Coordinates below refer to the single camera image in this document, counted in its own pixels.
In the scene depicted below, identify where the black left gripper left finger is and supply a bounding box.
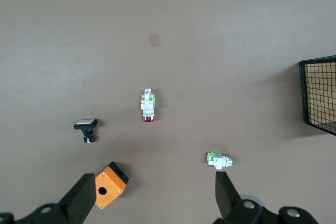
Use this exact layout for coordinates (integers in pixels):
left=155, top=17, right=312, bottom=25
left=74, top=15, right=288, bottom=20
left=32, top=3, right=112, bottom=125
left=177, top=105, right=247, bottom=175
left=0, top=173, right=97, bottom=224

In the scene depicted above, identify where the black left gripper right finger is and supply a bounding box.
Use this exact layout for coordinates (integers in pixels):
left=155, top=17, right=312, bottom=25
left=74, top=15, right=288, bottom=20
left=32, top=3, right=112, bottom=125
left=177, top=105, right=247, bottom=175
left=212, top=170, right=320, bottom=224

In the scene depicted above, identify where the orange button enclosure box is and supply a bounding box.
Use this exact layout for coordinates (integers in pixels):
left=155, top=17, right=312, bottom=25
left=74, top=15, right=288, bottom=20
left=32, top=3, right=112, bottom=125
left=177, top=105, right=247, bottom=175
left=93, top=161, right=130, bottom=210

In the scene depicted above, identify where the white push button green cap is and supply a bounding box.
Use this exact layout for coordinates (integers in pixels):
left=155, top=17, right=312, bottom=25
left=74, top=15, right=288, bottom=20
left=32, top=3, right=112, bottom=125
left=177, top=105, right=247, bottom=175
left=206, top=151, right=235, bottom=170

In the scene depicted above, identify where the black square push button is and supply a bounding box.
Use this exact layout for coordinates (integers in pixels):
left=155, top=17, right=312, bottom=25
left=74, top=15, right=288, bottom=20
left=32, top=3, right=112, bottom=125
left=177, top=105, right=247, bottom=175
left=73, top=118, right=99, bottom=145

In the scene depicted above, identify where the white push button red cap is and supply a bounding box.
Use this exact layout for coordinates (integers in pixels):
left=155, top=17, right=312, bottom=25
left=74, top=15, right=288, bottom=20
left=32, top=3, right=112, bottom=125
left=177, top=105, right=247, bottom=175
left=139, top=89, right=158, bottom=123

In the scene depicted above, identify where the wooden shelf insert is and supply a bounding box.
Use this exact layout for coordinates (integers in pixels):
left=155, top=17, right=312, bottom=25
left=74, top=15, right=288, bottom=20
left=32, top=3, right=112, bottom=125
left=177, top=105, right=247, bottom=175
left=304, top=62, right=336, bottom=125

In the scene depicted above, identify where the brown tape patch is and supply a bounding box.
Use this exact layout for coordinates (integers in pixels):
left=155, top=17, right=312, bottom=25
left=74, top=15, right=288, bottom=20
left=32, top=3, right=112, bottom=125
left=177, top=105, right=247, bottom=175
left=149, top=33, right=161, bottom=48

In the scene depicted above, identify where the black wire basket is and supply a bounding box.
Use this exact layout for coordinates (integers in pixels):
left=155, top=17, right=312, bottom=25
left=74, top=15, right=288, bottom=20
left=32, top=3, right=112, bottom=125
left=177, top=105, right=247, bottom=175
left=299, top=55, right=336, bottom=137

